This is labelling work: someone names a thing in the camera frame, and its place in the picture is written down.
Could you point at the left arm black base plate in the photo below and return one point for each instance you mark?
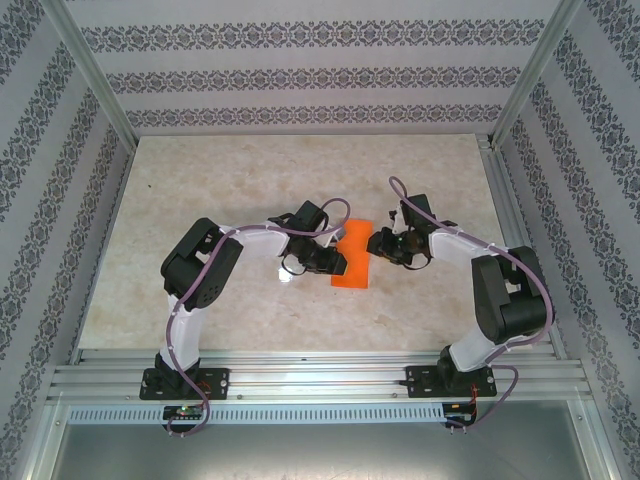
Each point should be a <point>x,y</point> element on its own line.
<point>220,382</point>

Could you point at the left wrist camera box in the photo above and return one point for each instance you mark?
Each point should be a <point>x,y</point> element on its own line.
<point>336,238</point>

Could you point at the aluminium mounting rail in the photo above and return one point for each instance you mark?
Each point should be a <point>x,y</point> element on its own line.
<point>320,375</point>

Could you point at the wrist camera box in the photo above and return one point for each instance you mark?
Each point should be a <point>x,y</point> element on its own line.
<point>336,238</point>
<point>397,222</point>

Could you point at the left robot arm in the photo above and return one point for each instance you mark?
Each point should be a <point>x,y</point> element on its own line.
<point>185,340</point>

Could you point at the aluminium frame post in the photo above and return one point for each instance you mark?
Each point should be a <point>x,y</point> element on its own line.
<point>537,65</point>
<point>89,65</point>

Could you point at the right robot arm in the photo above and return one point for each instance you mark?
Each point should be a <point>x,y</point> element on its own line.
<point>500,300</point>

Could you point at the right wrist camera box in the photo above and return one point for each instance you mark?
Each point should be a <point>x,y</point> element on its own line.
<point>397,222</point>

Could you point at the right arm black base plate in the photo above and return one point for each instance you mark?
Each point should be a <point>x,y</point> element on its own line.
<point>420,380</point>

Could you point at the aluminium side rail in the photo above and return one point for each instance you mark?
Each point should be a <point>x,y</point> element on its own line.
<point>506,200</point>

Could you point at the circuit board with green light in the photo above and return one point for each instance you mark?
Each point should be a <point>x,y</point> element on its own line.
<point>182,411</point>

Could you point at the grey metal panel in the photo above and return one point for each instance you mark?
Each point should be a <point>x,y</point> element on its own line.
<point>320,455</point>

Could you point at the orange square paper sheet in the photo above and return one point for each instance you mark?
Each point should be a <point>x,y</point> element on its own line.
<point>357,272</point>

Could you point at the circuit board with blue light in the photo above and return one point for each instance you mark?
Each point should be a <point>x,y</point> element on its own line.
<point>457,412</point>

